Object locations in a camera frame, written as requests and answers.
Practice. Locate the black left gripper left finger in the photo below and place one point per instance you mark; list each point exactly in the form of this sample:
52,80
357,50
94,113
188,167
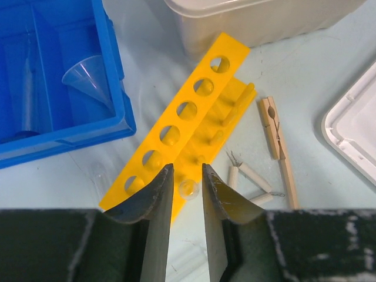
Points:
147,215

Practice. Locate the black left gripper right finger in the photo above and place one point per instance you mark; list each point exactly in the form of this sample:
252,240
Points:
225,210

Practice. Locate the clear glass test tube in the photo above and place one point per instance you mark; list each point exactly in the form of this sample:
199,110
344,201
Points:
188,189
101,183
189,265

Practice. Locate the wooden test tube holder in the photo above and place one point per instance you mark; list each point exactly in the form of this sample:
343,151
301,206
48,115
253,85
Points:
278,147

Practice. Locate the clear glass funnel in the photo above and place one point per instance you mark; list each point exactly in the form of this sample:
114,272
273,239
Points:
89,77

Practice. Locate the clay pipe triangle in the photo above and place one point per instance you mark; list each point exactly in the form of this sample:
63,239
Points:
250,184

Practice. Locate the yellow test tube rack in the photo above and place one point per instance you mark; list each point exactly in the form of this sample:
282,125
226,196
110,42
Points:
194,126

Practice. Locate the white plastic lid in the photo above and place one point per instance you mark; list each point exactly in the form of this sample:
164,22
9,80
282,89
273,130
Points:
349,126

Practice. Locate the blue plastic divided bin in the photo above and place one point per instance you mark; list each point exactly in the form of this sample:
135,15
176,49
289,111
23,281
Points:
65,33

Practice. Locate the beige plastic storage box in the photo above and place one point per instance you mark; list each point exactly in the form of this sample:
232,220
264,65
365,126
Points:
253,23

